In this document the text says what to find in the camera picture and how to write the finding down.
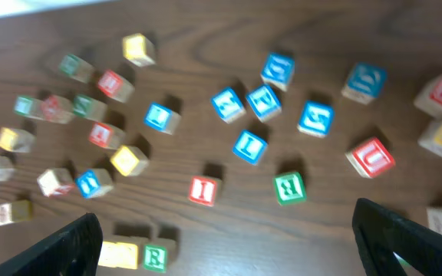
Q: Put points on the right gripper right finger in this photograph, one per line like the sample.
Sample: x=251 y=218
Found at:
x=382 y=234

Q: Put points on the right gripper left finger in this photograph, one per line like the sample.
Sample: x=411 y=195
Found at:
x=73 y=250

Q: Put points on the yellow letter C block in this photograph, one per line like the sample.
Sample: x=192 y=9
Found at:
x=108 y=253

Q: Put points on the green letter R block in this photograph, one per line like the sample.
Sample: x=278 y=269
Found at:
x=159 y=254

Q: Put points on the blue letter L block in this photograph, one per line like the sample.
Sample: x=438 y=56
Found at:
x=162 y=118

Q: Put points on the yellow letter O block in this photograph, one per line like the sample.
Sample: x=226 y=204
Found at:
x=130 y=252

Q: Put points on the blue letter T block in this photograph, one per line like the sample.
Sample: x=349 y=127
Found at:
x=94 y=183

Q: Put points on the natural block red edge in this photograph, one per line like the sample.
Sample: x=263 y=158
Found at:
x=55 y=182

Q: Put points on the natural wooden picture block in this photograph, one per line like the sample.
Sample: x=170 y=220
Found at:
x=14 y=212

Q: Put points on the yellow block centre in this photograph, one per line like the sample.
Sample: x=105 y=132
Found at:
x=129 y=161

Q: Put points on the red letter U block right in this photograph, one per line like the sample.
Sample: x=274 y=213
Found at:
x=370 y=158

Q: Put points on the red letter u block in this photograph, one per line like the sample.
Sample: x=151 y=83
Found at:
x=370 y=158
x=115 y=86

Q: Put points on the red letter A block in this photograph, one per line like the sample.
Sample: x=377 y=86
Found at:
x=106 y=136

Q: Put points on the yellow letter K block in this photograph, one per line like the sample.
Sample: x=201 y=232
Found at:
x=16 y=140

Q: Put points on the red letter I block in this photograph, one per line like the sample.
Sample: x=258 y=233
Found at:
x=203 y=190

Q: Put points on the red letter E block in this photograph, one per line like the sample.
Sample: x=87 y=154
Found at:
x=57 y=109

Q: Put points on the green letter Z block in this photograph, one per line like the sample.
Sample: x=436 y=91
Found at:
x=89 y=108

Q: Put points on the green letter B block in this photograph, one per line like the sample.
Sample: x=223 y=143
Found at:
x=289 y=188

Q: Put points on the green number 7 block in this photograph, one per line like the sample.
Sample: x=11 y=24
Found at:
x=28 y=107

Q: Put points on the red letter U block left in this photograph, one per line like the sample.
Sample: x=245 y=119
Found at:
x=115 y=86

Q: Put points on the blue number 5 block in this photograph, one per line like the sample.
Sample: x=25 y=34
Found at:
x=316 y=119

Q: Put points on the blue letter Q block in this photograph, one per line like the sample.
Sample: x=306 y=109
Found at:
x=364 y=83

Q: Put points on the green letter J block top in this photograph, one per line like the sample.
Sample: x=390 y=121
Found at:
x=76 y=68

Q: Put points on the blue number 1 block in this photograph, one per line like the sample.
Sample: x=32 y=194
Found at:
x=249 y=147

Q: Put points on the blue number 2 block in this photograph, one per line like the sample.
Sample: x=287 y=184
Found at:
x=227 y=105

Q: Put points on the yellow block top row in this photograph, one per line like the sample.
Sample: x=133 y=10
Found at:
x=139 y=50

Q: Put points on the blue letter P block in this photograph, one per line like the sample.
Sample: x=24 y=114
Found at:
x=264 y=102

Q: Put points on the blue letter D block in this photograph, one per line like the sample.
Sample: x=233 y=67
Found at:
x=278 y=71

